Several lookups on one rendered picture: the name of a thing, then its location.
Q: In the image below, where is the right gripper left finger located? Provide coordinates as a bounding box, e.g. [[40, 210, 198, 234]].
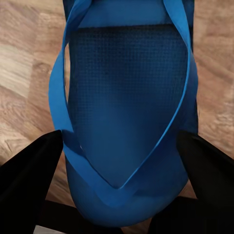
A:
[[0, 130, 63, 234]]

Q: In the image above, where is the sandal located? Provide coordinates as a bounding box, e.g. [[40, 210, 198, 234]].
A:
[[48, 0, 199, 228]]

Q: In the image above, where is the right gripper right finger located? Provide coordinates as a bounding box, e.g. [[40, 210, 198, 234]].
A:
[[176, 130, 234, 234]]

